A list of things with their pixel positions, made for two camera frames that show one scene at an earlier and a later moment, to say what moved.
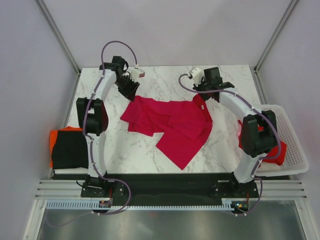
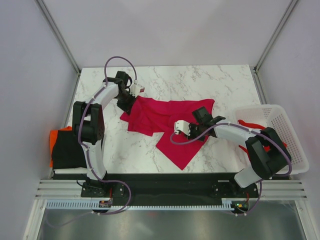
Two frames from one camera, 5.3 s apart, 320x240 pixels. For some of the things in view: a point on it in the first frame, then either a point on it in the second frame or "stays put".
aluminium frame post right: (291, 4) stays put
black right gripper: (198, 88) -> (191, 125)
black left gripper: (129, 94) -> (127, 108)
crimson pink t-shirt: (186, 125) stays put
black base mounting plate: (169, 187) stays put
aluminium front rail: (269, 188) stays put
